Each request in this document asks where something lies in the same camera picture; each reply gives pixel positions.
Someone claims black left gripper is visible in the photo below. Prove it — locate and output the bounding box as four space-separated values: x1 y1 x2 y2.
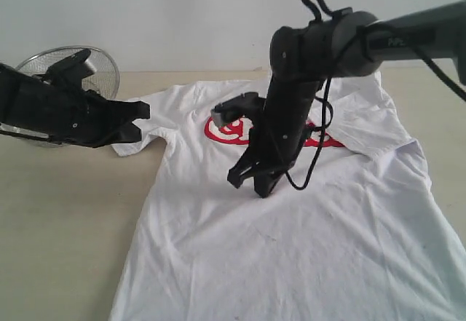
36 84 151 148

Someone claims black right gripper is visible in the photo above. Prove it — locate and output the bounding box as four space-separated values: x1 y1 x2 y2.
227 111 307 198

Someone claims metal wire mesh basket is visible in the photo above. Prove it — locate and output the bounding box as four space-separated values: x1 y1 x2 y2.
1 46 120 131

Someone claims white t-shirt red lettering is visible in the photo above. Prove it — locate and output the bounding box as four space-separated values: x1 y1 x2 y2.
110 73 465 320

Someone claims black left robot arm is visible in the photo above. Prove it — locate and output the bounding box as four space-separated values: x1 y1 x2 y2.
1 63 151 148

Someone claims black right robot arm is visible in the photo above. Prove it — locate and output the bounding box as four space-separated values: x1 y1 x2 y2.
212 1 465 197

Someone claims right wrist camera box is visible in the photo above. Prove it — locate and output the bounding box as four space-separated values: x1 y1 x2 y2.
210 92 265 128

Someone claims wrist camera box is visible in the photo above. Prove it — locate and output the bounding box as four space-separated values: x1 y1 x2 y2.
42 48 97 88
210 92 265 128

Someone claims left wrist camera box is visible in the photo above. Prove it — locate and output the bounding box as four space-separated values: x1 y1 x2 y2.
42 48 97 88

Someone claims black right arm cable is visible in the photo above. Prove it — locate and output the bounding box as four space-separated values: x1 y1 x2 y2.
283 0 466 191

